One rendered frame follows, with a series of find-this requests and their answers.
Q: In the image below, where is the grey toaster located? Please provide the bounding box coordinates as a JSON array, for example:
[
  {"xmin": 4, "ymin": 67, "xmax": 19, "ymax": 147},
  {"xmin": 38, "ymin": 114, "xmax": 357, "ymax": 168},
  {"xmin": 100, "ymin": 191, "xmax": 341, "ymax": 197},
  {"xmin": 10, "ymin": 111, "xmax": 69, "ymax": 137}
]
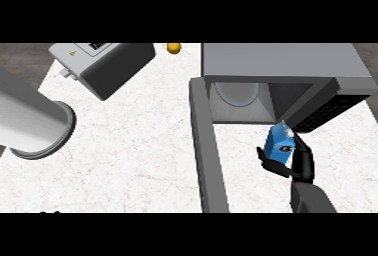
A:
[{"xmin": 47, "ymin": 43, "xmax": 158, "ymax": 102}]

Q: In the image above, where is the blue milk carton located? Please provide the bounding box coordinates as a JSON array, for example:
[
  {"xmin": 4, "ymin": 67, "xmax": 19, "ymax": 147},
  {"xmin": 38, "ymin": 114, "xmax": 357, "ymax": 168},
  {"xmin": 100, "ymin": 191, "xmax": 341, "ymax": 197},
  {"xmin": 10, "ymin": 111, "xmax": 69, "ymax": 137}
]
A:
[{"xmin": 263, "ymin": 120, "xmax": 297, "ymax": 165}]

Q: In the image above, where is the grey microwave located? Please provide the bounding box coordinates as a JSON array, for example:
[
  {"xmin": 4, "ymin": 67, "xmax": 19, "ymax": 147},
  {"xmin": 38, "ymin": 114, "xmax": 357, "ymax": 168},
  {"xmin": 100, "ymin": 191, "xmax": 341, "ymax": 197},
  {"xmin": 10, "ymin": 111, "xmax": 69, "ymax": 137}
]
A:
[{"xmin": 201, "ymin": 43, "xmax": 378, "ymax": 134}]

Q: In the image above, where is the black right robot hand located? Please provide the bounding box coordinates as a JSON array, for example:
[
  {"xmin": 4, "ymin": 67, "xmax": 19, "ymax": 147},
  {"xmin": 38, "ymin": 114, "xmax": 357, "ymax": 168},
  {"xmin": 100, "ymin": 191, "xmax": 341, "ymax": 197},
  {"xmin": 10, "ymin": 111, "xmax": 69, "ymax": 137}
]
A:
[{"xmin": 255, "ymin": 132, "xmax": 316, "ymax": 183}]

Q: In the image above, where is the yellow fruit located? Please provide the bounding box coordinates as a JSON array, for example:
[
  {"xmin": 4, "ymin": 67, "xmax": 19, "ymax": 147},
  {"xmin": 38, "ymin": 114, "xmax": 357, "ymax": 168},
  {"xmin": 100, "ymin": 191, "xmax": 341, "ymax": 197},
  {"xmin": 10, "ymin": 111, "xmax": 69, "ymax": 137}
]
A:
[{"xmin": 165, "ymin": 43, "xmax": 183, "ymax": 55}]

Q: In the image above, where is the white paper towel roll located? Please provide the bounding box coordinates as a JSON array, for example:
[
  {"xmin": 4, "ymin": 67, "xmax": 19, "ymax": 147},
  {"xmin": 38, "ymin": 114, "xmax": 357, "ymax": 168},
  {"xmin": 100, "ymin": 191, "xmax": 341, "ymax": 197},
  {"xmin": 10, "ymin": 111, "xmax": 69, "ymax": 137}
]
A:
[{"xmin": 0, "ymin": 67, "xmax": 78, "ymax": 161}]

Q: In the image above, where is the grey microwave door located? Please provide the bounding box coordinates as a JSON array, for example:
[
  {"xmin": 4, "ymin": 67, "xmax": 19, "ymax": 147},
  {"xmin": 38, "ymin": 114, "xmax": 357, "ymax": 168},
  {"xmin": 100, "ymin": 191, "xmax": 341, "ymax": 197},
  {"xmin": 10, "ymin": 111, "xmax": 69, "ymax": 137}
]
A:
[{"xmin": 187, "ymin": 77, "xmax": 232, "ymax": 214}]

